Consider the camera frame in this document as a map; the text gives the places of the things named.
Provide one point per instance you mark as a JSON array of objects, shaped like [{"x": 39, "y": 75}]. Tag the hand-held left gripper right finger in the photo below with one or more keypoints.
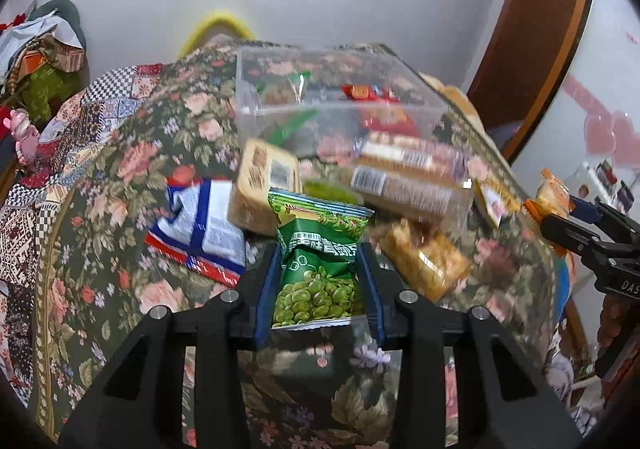
[{"x": 372, "y": 299}]

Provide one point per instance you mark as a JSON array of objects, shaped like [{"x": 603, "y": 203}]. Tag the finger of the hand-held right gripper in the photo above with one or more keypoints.
[
  {"x": 565, "y": 231},
  {"x": 585, "y": 210}
]

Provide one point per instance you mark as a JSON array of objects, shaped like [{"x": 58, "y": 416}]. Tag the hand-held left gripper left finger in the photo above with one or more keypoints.
[{"x": 264, "y": 304}]

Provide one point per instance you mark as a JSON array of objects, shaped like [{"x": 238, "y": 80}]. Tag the orange snack packet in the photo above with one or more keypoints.
[{"x": 550, "y": 191}]

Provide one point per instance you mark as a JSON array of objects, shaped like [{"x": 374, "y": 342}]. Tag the green pea snack packet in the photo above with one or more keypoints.
[{"x": 315, "y": 289}]

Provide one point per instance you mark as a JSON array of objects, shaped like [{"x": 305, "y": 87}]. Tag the golden snack packet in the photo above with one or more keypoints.
[{"x": 425, "y": 264}]

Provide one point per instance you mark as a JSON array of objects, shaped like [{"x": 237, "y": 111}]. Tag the clear biscuit packet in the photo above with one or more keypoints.
[
  {"x": 415, "y": 151},
  {"x": 400, "y": 196}
]

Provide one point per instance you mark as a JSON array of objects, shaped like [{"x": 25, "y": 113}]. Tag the tan biscuit packet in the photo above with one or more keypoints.
[{"x": 255, "y": 184}]

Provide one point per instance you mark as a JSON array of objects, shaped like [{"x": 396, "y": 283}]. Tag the clear plastic box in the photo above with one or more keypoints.
[{"x": 320, "y": 79}]

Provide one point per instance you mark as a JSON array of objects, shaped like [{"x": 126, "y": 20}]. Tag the yellow white snack packet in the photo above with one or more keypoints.
[{"x": 492, "y": 201}]

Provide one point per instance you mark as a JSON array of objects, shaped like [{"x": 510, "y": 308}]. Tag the pink heart sticker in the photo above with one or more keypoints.
[{"x": 610, "y": 134}]

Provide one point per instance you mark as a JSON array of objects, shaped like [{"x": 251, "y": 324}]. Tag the blue white snack packet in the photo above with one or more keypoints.
[{"x": 210, "y": 229}]

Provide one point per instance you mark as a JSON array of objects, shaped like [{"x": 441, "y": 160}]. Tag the green jelly cup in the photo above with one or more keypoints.
[{"x": 327, "y": 190}]

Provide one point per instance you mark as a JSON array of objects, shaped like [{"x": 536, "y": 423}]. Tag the white wardrobe door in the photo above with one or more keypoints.
[{"x": 600, "y": 54}]

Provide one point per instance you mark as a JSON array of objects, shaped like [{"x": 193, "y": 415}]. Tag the green wrapped snack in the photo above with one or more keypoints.
[{"x": 287, "y": 129}]

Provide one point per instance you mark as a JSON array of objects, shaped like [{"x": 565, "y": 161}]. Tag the red snack packet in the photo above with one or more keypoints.
[{"x": 385, "y": 119}]

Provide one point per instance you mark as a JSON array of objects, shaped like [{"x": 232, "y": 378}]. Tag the floral blanket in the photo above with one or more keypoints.
[{"x": 150, "y": 154}]

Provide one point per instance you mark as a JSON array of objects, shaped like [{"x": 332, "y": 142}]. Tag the patchwork quilt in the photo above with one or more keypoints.
[{"x": 100, "y": 99}]

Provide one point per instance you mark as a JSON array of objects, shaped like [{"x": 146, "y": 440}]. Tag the yellow foam tube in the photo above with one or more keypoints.
[{"x": 220, "y": 21}]

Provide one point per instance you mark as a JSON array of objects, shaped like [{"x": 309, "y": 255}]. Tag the pink rabbit toy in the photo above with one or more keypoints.
[{"x": 20, "y": 129}]

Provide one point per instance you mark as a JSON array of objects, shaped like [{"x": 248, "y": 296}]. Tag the pile of clothes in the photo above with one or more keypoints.
[{"x": 42, "y": 59}]

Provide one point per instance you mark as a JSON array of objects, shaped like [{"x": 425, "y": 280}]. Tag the green chair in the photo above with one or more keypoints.
[{"x": 67, "y": 11}]

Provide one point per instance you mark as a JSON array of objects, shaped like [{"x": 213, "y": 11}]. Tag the wooden door frame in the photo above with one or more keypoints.
[{"x": 530, "y": 29}]

